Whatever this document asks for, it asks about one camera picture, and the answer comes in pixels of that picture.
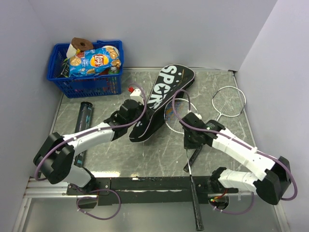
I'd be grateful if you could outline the silver badminton racket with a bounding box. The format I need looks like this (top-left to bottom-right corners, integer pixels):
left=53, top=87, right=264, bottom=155
left=183, top=86, right=247, bottom=173
left=164, top=98, right=204, bottom=232

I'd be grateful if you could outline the aluminium rail frame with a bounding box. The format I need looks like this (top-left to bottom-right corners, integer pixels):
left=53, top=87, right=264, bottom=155
left=23, top=177, right=94, bottom=199

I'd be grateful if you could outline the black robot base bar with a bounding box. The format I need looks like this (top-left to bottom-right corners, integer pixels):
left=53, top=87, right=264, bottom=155
left=66, top=176, right=239, bottom=206

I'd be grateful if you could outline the black SPORT racket bag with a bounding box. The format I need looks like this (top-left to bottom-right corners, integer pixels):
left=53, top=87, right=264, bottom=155
left=129, top=64, right=195, bottom=143

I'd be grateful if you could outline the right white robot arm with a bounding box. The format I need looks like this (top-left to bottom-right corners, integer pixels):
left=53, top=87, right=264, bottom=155
left=180, top=112, right=292, bottom=205

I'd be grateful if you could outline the dark green package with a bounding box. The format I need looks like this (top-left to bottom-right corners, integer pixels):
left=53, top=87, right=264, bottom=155
left=59, top=59, right=70, bottom=78

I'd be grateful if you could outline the blue Lays chips bag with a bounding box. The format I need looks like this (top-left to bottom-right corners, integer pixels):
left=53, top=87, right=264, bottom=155
left=69, top=45, right=122, bottom=77

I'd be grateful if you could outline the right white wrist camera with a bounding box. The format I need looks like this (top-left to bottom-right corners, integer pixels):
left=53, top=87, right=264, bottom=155
left=194, top=113, right=202, bottom=120

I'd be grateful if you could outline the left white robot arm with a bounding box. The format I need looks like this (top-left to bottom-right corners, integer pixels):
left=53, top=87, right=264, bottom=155
left=33, top=99, right=147, bottom=194

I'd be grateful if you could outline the white paper towel roll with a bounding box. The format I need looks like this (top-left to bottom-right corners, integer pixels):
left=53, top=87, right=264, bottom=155
left=66, top=43, right=78, bottom=58

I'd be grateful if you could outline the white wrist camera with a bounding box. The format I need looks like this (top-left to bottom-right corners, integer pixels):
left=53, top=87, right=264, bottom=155
left=194, top=113, right=202, bottom=120
left=128, top=87, right=144, bottom=104

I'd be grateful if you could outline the black shuttlecock tube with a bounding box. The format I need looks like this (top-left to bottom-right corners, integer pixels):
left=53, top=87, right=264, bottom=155
left=74, top=101, right=93, bottom=167

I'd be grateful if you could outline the blue plastic shopping basket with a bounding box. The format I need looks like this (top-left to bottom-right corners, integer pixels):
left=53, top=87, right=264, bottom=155
left=47, top=40, right=124, bottom=98

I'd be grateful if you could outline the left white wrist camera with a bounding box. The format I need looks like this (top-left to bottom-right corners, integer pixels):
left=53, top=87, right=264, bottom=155
left=128, top=87, right=144, bottom=104

